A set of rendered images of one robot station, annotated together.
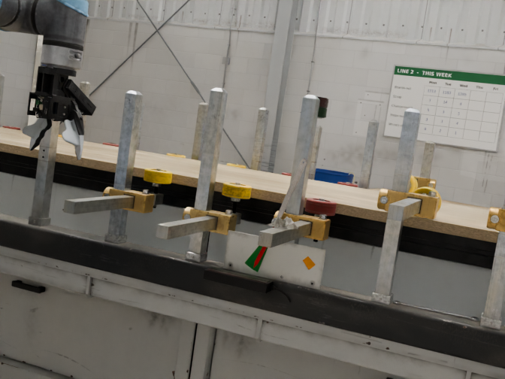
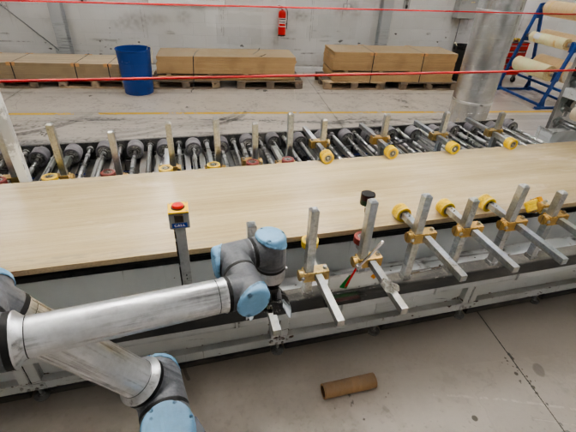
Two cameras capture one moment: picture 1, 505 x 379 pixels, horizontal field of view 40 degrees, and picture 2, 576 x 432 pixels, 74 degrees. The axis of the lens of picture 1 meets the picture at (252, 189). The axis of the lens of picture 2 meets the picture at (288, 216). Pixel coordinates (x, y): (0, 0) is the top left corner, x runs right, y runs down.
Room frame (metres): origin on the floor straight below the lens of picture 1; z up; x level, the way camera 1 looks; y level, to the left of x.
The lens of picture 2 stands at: (0.84, 0.96, 1.95)
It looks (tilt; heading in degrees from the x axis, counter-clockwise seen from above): 33 degrees down; 323
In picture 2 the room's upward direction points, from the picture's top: 3 degrees clockwise
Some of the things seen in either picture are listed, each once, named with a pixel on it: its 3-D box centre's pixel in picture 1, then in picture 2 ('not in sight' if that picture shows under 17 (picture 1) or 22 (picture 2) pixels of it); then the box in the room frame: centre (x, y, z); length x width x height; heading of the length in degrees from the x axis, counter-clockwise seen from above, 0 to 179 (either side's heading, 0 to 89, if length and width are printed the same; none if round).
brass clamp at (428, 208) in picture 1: (407, 203); (420, 236); (1.62, -0.37, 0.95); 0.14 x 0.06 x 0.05; 70
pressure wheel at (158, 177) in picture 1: (156, 188); not in sight; (1.98, 0.28, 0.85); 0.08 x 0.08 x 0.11
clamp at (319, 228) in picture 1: (301, 225); (365, 259); (1.70, -0.13, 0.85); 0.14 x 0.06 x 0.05; 70
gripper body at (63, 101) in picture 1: (55, 95); (270, 293); (1.56, 0.48, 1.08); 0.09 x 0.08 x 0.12; 153
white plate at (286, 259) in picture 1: (273, 259); (354, 280); (1.70, -0.08, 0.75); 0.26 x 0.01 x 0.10; 70
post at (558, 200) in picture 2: not in sight; (543, 231); (1.36, -1.05, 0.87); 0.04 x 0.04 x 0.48; 70
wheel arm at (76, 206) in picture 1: (118, 202); (265, 291); (1.80, 0.35, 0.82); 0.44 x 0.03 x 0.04; 160
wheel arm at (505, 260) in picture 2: not in sight; (477, 234); (1.48, -0.60, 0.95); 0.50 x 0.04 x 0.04; 160
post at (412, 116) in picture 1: (397, 209); (415, 239); (1.62, -0.35, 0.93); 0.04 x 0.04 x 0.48; 70
